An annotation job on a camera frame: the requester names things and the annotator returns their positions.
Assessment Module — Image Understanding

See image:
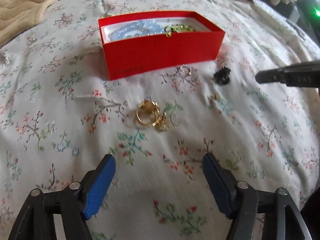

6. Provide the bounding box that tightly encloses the gold flower earring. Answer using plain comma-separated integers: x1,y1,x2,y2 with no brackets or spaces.
156,112,170,132

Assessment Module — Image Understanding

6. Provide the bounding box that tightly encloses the gold rings pair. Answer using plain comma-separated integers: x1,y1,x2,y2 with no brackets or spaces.
135,99,161,127

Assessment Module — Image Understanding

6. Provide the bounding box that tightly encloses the green bead bracelet with charms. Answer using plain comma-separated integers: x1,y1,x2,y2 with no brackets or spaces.
163,23,198,38

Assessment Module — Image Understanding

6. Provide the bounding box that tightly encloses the light blue bead bracelet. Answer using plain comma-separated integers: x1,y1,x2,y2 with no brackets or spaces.
109,20,166,40

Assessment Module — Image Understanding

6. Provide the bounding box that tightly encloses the floral white bedsheet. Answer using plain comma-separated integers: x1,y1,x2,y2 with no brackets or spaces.
1,0,319,239

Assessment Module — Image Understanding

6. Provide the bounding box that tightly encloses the small gold stud earring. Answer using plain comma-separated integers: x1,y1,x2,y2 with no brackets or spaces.
210,92,221,101

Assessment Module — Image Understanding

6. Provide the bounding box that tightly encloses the red box white insert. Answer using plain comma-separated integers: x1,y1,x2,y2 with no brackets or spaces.
98,10,225,80

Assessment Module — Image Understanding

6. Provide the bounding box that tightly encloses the beige quilted blanket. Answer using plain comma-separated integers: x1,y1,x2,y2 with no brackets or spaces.
1,0,58,47

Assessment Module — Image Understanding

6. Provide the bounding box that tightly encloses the silver beaded ring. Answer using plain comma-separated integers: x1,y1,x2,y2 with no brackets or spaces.
178,64,193,77

